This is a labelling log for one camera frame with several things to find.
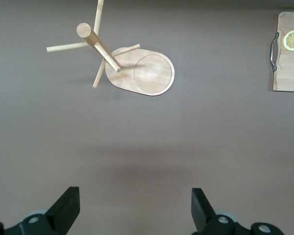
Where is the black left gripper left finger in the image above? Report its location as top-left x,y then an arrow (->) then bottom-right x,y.
0,186 -> 80,235

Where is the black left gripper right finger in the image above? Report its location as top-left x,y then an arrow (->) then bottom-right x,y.
191,188 -> 284,235

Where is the wooden cup rack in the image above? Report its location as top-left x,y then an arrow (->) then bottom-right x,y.
46,0 -> 175,96

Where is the brown table mat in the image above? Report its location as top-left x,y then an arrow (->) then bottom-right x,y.
0,0 -> 294,235

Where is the bamboo cutting board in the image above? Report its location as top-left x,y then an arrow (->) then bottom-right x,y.
272,11 -> 294,93

